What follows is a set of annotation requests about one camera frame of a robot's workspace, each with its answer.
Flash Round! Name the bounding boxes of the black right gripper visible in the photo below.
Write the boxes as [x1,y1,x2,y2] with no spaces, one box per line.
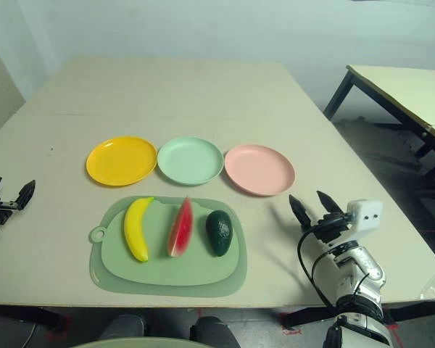
[289,191,352,244]

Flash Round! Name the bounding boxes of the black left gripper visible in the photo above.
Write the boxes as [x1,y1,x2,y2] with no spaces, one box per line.
[0,177,37,228]

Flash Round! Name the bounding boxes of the dark green toy avocado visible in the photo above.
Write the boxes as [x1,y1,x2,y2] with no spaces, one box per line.
[205,210,234,257]

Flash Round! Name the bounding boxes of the yellow toy banana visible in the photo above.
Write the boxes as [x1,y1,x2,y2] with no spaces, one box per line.
[123,196,155,262]

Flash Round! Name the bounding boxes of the red watermelon slice toy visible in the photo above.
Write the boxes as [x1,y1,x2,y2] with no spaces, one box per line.
[167,196,194,258]

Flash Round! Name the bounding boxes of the pink plastic plate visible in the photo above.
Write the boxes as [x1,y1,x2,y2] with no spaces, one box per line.
[223,144,297,197]

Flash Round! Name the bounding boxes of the yellow plastic plate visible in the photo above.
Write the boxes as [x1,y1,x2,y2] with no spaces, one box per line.
[86,135,158,188]

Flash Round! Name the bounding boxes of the mint green plastic plate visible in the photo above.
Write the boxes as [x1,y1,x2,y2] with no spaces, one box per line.
[157,136,225,187]

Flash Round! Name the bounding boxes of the green cutting board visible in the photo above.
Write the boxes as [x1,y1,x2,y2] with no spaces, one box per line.
[88,195,248,297]

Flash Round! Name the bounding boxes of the cream side table black legs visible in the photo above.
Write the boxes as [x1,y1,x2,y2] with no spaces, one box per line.
[324,65,435,182]

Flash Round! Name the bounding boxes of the grey robot right leg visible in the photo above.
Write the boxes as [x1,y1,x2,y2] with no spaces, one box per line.
[189,315,240,348]

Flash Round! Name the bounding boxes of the grey robot leg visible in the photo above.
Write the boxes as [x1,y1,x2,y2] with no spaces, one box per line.
[103,314,146,344]
[189,315,240,348]

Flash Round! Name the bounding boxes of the grey robot left leg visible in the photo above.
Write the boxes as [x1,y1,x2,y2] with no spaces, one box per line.
[103,314,146,344]

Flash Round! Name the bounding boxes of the grey-green robot torso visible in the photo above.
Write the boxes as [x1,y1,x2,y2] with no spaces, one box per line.
[70,336,200,348]

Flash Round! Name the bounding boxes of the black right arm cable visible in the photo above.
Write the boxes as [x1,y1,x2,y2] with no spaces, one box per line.
[297,216,370,309]

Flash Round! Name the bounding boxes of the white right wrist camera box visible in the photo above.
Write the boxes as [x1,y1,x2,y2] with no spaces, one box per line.
[347,199,383,233]

